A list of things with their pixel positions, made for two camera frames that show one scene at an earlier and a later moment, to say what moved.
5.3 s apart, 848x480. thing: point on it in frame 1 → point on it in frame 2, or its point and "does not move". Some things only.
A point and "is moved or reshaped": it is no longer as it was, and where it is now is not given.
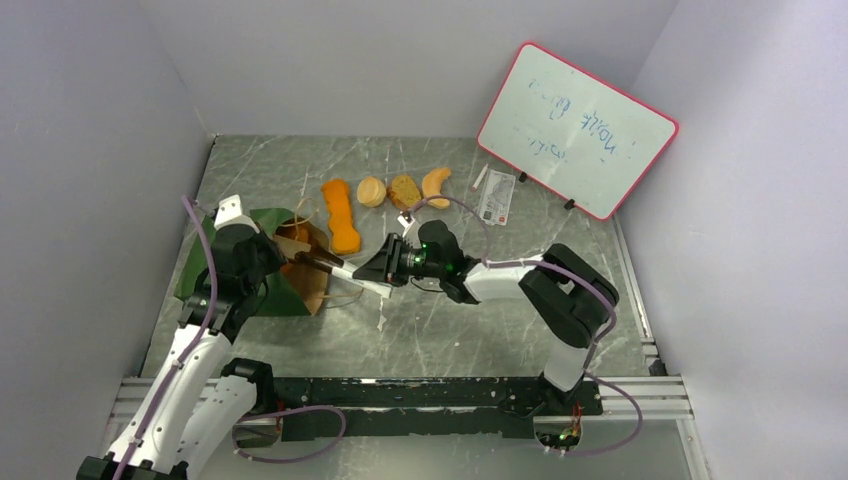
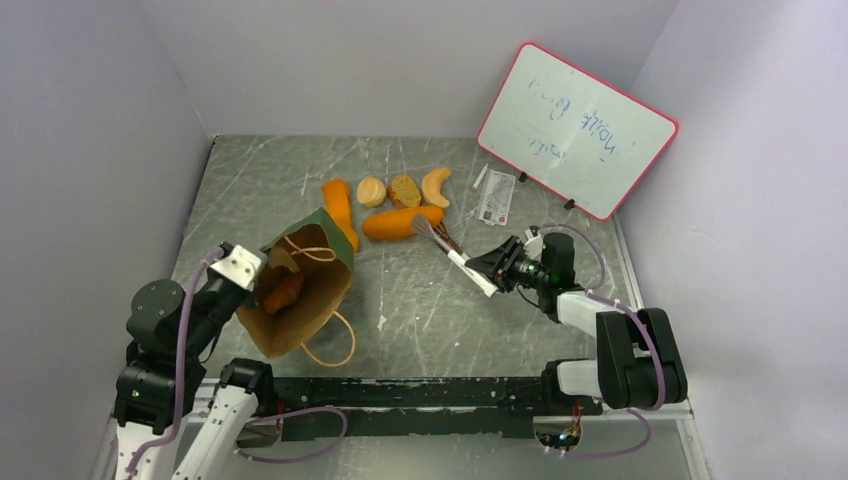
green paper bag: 294,292 is moved or reshaped
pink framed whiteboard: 572,132 does not move
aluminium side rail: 655,365 does not move
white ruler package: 496,198 does not move
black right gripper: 394,260 → 506,261
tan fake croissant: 431,186 does not move
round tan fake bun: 371,191 does not move
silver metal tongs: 344,270 → 444,241
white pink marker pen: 479,177 does not move
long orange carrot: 301,234 → 398,223
